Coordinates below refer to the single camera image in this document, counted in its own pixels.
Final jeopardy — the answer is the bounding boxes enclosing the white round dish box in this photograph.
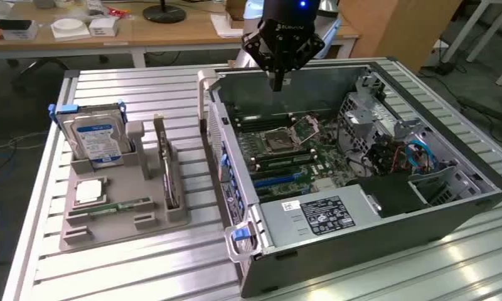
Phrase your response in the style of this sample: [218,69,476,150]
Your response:
[50,18,94,42]

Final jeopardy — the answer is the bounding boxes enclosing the hard disk blue label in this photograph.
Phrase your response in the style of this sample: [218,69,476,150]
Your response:
[60,113,130,164]

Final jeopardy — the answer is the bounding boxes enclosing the silver CPU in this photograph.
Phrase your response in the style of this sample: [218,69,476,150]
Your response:
[75,180,104,204]

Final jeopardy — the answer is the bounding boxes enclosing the green RAM stick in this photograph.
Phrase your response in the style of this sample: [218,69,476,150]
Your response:
[68,198,152,217]

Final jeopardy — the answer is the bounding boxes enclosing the black open PC case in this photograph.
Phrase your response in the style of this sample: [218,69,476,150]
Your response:
[197,56,502,298]

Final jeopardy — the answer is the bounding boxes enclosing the metal socket cover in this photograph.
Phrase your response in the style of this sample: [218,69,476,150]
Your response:
[290,114,322,145]

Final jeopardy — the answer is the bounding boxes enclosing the grey parts rack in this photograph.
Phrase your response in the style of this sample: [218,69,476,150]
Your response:
[58,120,193,252]

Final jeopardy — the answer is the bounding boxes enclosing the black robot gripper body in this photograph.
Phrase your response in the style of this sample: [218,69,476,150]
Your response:
[257,0,322,69]

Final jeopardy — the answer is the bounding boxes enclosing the blue disk carrier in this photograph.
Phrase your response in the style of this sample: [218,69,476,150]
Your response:
[46,100,130,126]

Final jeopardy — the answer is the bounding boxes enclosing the GPU graphics card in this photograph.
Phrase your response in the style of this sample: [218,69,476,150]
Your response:
[152,113,183,211]

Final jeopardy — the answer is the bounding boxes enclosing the black power adaptor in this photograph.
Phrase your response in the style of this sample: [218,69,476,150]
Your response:
[433,62,454,77]

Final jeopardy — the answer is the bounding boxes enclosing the black round lamp base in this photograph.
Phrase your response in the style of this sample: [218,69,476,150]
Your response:
[142,0,189,24]

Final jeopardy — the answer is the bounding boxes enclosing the silver chipset heatsink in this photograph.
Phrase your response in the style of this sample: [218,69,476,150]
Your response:
[316,179,340,192]

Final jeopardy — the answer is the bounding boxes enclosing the black RAM slot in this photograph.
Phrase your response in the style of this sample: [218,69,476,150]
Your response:
[254,154,318,165]
[251,145,316,157]
[255,158,318,172]
[235,117,295,127]
[234,114,295,124]
[253,150,316,161]
[234,110,293,120]
[237,120,297,132]

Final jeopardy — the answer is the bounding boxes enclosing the black plastic shroud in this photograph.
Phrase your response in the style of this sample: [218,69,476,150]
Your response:
[353,174,429,219]

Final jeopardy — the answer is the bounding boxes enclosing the grey power supply unit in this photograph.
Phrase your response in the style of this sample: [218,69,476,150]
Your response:
[257,184,388,249]

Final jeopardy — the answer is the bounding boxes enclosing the CPU socket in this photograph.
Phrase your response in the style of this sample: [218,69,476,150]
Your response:
[262,127,303,153]

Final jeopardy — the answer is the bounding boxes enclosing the small white box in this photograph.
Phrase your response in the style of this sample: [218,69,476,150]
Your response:
[87,17,120,37]

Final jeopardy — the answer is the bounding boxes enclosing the wooden cabinet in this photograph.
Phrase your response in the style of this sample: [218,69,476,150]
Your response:
[338,0,465,73]

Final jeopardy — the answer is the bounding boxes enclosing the blue wire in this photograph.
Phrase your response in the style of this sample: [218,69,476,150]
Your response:
[405,140,440,174]

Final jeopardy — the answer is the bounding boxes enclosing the perforated metal disk bay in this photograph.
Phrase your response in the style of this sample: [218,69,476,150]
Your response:
[338,75,408,154]

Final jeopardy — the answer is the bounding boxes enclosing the green motherboard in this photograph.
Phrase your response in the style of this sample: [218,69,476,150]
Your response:
[233,108,364,203]

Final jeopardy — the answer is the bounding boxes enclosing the brown cardboard box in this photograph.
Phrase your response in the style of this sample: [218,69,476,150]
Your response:
[226,0,247,22]

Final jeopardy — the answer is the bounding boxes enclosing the black and white box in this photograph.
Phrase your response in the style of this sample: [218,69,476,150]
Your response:
[0,19,39,41]

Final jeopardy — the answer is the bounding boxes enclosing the grey metal disk bay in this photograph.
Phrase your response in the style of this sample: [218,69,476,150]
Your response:
[408,166,484,208]

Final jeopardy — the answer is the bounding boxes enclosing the blue expansion slot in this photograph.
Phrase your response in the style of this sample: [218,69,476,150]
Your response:
[251,174,306,189]

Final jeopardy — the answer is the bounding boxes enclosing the white table frame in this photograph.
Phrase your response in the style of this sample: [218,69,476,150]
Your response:
[441,0,502,86]

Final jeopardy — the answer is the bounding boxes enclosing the white paper stack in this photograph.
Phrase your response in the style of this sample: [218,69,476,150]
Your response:
[210,14,246,39]

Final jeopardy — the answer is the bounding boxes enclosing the black power wire bundle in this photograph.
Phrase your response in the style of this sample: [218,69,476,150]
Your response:
[366,142,397,176]

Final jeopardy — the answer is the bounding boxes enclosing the wooden desk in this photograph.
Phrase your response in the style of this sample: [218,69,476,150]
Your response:
[0,0,361,68]

